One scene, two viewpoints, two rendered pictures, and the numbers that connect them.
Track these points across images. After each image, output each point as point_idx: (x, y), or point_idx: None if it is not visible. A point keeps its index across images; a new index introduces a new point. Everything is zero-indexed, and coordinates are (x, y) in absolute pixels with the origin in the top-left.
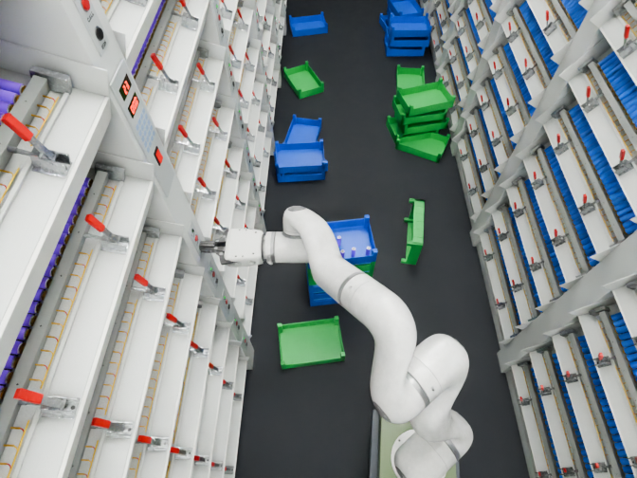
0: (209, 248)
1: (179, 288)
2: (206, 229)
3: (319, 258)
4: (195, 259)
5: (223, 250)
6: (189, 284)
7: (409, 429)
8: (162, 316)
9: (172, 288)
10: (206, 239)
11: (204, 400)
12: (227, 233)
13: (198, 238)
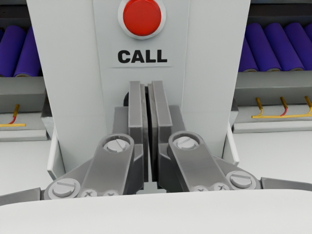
0: (119, 124)
1: (2, 133)
2: (288, 172)
3: None
4: (54, 91)
5: (79, 192)
6: (29, 162)
7: None
8: None
9: (11, 117)
10: (224, 154)
11: None
12: (277, 190)
13: (167, 59)
